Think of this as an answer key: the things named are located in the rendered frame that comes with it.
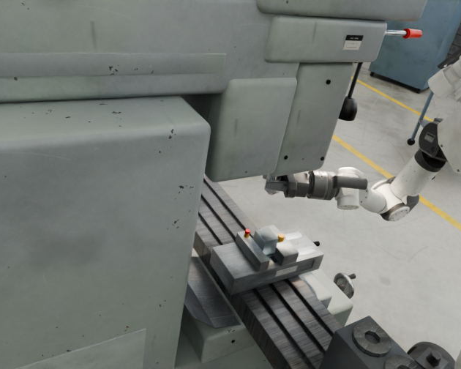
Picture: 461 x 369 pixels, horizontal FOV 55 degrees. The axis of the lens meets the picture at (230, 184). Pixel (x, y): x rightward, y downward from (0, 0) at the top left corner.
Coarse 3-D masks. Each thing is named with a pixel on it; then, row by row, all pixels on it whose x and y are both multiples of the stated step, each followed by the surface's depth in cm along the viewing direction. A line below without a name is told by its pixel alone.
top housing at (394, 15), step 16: (272, 0) 83; (288, 0) 84; (304, 0) 86; (320, 0) 88; (336, 0) 90; (352, 0) 92; (368, 0) 94; (384, 0) 96; (400, 0) 98; (416, 0) 101; (336, 16) 93; (352, 16) 95; (368, 16) 97; (384, 16) 99; (400, 16) 101; (416, 16) 104
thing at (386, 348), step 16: (368, 320) 109; (336, 336) 104; (352, 336) 103; (368, 336) 105; (384, 336) 104; (336, 352) 105; (352, 352) 101; (368, 352) 100; (384, 352) 100; (400, 352) 102; (320, 368) 112; (336, 368) 106; (352, 368) 101; (368, 368) 97; (384, 368) 97; (400, 368) 98; (416, 368) 97
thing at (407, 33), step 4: (388, 32) 105; (392, 32) 106; (396, 32) 107; (400, 32) 108; (404, 32) 108; (408, 32) 109; (412, 32) 109; (416, 32) 110; (420, 32) 111; (404, 36) 110; (408, 36) 109; (412, 36) 110; (416, 36) 110; (420, 36) 111
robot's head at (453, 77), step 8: (456, 64) 112; (440, 72) 115; (448, 72) 113; (456, 72) 112; (432, 80) 116; (440, 80) 114; (448, 80) 114; (456, 80) 112; (432, 88) 116; (440, 88) 115; (448, 88) 114; (456, 88) 113; (440, 96) 117; (456, 96) 113
